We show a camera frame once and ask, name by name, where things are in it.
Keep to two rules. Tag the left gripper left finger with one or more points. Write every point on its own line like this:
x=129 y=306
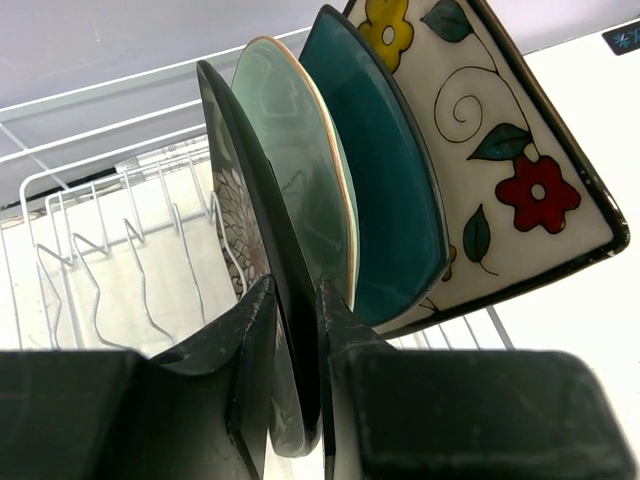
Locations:
x=199 y=410

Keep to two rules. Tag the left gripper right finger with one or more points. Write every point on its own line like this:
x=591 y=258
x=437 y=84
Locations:
x=458 y=414

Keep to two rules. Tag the black floral plate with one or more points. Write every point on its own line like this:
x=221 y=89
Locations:
x=261 y=239

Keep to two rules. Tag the teal square plate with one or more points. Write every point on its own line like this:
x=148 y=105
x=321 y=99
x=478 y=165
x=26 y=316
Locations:
x=404 y=245

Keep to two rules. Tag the cream square flower plate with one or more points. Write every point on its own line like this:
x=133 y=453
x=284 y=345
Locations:
x=524 y=206

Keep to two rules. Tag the mint green round flower plate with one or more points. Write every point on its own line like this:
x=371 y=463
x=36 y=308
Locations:
x=303 y=145

